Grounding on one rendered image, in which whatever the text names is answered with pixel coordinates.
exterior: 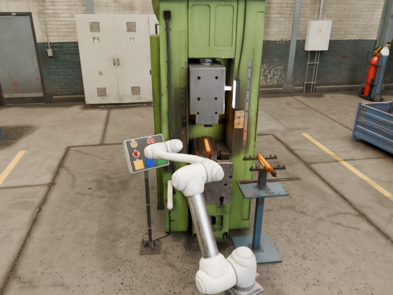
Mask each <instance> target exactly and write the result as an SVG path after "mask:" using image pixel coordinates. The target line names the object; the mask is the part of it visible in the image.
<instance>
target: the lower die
mask: <svg viewBox="0 0 393 295"><path fill-rule="evenodd" d="M204 137H207V140H208V143H209V147H210V150H211V151H212V155H211V158H212V159H210V160H217V151H216V150H215V149H216V148H215V146H214V145H215V144H214V142H213V139H212V137H211V136H202V137H197V138H196V142H193V143H194V146H196V145H197V147H194V148H197V149H198V151H197V149H194V153H195V156H199V157H203V158H206V159H209V158H208V155H206V151H207V150H206V146H205V141H204ZM212 142H213V144H214V145H213V144H212ZM213 146H214V147H213ZM214 148H215V149H214Z"/></svg>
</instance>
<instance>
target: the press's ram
mask: <svg viewBox="0 0 393 295"><path fill-rule="evenodd" d="M225 76H226V68H225V67H224V66H223V65H222V64H221V62H220V61H213V64H197V61H188V106H189V112H190V115H197V112H199V114H215V112H216V113H217V114H224V106H225V90H231V86H225Z"/></svg>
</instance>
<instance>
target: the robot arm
mask: <svg viewBox="0 0 393 295"><path fill-rule="evenodd" d="M182 147H183V145H182V142H181V141H180V140H178V139H173V140H169V141H166V142H162V143H155V144H152V145H148V146H147V147H146V148H145V149H144V155H145V157H146V158H148V159H157V160H161V159H164V160H170V161H175V162H183V163H190V164H191V165H187V166H184V167H182V168H180V169H178V170H177V171H176V172H175V173H174V174H173V175H172V183H173V186H174V187H175V188H176V189H177V190H179V191H182V193H183V195H185V196H186V197H187V200H188V204H189V208H190V212H191V215H192V220H193V222H194V226H195V230H196V235H197V238H198V242H199V246H200V249H201V253H202V257H201V260H200V262H199V271H197V273H196V276H195V283H196V286H197V288H198V290H199V291H200V292H201V293H203V294H218V293H220V292H223V291H225V290H227V289H231V291H232V292H233V293H234V294H235V295H249V294H252V293H254V292H255V291H259V290H261V286H260V285H259V284H258V283H257V282H256V281H255V280H256V279H257V278H258V277H259V274H258V273H256V269H257V263H256V258H255V255H254V254H253V252H252V251H251V250H250V249H249V248H247V247H243V246H242V247H239V248H236V249H235V250H234V251H233V252H232V254H231V255H230V256H229V257H228V258H226V259H225V258H224V256H223V255H222V254H221V253H219V252H218V247H217V244H216V241H215V236H214V234H213V229H212V225H211V221H210V218H209V214H208V210H207V207H206V203H205V199H204V194H203V192H204V184H205V183H209V182H212V181H220V180H222V178H223V177H224V172H223V169H222V168H221V166H220V165H219V164H217V163H216V162H214V161H213V160H209V159H206V158H203V157H199V156H194V155H185V154H178V152H179V151H180V150H181V149H182Z"/></svg>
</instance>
